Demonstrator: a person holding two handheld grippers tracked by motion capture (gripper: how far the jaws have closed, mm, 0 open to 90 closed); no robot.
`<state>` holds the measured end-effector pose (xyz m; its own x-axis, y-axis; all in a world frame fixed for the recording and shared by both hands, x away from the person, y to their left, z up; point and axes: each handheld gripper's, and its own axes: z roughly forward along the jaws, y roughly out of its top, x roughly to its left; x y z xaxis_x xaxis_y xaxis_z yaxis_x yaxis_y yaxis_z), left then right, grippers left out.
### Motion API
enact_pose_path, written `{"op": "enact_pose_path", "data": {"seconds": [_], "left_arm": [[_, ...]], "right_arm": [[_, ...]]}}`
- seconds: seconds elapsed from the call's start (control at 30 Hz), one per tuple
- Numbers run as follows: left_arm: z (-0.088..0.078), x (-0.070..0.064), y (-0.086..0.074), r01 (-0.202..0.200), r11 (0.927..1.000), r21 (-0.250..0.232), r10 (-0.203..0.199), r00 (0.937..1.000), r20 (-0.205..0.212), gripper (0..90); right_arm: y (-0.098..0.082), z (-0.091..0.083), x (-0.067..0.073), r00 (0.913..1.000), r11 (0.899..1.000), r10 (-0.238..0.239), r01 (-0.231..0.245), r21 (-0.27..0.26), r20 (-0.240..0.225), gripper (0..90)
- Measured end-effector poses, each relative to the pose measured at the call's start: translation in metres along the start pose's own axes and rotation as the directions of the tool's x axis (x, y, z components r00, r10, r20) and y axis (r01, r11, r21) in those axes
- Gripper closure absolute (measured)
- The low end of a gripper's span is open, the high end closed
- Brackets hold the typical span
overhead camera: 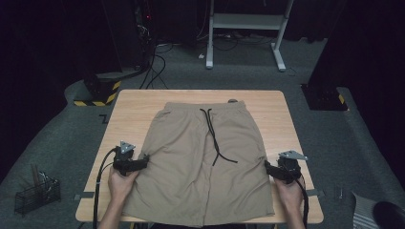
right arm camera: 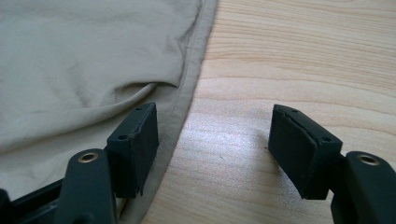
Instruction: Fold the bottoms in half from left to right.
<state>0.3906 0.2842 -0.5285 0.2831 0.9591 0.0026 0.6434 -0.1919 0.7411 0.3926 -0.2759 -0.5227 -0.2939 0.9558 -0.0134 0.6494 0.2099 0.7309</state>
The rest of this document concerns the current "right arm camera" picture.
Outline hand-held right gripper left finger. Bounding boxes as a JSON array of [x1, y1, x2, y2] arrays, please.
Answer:
[[106, 102, 160, 200]]

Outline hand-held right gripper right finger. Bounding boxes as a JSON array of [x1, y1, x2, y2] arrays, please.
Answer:
[[267, 104, 344, 201]]

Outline beige pants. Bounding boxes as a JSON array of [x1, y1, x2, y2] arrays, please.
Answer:
[[0, 0, 219, 224]]

